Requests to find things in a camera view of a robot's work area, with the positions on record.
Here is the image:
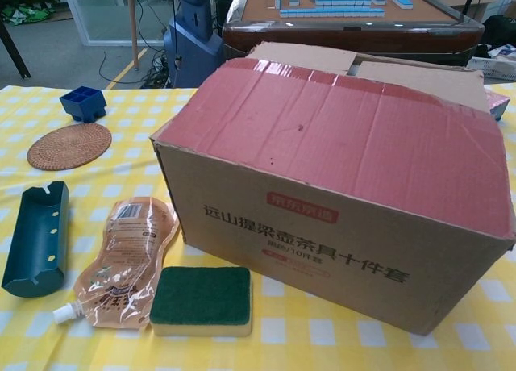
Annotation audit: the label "red cardboard box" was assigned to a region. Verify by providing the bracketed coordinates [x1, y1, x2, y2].
[148, 41, 516, 336]

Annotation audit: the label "green yellow sponge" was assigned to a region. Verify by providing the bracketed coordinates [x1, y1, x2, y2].
[148, 265, 254, 338]

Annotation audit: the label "blue machine base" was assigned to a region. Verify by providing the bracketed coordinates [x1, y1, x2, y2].
[163, 0, 225, 89]

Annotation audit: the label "brown mahjong table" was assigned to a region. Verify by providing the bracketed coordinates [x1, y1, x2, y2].
[221, 0, 485, 68]

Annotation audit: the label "clear refill pouch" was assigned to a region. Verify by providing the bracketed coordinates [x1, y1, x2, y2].
[52, 196, 181, 330]

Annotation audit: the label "blue four-compartment holder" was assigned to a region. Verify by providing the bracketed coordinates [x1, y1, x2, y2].
[59, 86, 108, 124]

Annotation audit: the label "round woven rattan coaster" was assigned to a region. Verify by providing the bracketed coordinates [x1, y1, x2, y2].
[26, 123, 113, 173]

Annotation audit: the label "wooden pole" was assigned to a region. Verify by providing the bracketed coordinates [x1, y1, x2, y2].
[127, 0, 141, 70]

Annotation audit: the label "yellow checkered tablecloth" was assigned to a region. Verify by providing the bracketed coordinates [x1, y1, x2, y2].
[0, 83, 516, 371]

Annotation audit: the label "dark teal paper tray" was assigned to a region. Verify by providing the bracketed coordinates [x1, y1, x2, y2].
[1, 180, 70, 298]

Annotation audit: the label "white framed glass partition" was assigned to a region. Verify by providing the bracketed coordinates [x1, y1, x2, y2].
[60, 0, 136, 48]

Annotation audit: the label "white plastic basket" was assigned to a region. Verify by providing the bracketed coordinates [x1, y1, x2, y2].
[469, 56, 516, 81]

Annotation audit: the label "black table leg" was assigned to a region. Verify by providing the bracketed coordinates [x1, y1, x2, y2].
[0, 23, 32, 80]

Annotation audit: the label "black bag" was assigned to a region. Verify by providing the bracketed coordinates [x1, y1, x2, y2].
[481, 15, 516, 60]

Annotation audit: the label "green plants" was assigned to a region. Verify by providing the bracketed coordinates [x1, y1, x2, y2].
[0, 0, 61, 26]

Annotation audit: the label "tangled black floor cables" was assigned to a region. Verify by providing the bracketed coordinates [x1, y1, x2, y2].
[140, 50, 175, 89]

